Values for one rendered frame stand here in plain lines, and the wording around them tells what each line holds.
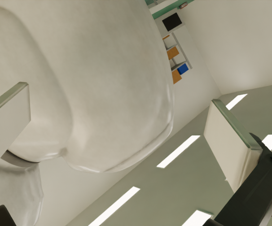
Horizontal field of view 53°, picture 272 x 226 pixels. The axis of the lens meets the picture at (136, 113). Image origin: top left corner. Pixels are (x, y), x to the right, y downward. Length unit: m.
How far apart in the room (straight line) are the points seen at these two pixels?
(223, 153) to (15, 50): 0.18
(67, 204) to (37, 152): 6.21
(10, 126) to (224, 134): 0.13
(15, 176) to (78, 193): 6.19
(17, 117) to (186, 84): 7.69
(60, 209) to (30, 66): 6.26
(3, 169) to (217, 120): 0.21
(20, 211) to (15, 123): 0.14
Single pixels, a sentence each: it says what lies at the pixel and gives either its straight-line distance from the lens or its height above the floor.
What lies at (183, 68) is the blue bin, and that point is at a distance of 7.17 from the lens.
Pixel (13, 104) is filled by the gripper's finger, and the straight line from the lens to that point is 0.18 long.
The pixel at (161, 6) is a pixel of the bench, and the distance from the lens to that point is 2.64.
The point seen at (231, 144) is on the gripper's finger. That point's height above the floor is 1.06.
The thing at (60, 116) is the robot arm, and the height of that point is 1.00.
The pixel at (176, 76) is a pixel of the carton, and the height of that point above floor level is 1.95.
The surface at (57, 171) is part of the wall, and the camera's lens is 6.31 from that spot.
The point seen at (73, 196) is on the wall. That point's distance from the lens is 6.46.
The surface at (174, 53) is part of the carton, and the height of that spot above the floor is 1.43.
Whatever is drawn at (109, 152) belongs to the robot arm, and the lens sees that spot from 0.25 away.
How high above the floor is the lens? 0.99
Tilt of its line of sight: 10 degrees up
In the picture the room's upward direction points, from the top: 149 degrees clockwise
